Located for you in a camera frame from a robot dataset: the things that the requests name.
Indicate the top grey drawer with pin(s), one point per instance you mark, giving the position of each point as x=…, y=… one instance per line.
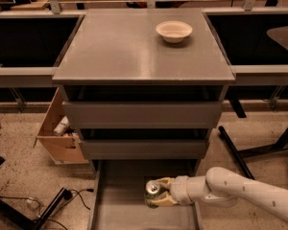
x=142, y=115

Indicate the green soda can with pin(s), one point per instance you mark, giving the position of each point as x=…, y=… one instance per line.
x=152, y=190

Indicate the white paper bowl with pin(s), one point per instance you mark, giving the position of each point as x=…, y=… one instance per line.
x=174, y=31

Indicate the grey metal rail frame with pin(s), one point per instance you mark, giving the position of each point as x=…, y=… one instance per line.
x=22, y=74

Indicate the wooden box on floor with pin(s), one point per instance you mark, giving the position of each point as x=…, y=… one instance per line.
x=56, y=136

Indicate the grey drawer cabinet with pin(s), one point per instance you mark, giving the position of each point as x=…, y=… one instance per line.
x=151, y=93

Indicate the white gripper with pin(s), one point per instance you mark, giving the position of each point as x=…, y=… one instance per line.
x=180, y=189

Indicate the white bottle in box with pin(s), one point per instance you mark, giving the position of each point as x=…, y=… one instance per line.
x=61, y=127

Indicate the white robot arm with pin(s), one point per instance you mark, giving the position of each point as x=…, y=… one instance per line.
x=218, y=187

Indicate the black stand leg left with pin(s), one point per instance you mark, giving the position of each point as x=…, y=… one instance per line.
x=36, y=215

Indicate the black stand leg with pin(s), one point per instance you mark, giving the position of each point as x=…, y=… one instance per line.
x=239, y=155
x=36, y=215

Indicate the open bottom grey drawer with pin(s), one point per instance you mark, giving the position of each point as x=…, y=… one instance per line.
x=118, y=198

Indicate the black stand leg right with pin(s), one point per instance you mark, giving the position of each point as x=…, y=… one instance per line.
x=239, y=155

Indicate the middle grey drawer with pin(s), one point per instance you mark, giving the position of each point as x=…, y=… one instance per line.
x=144, y=149

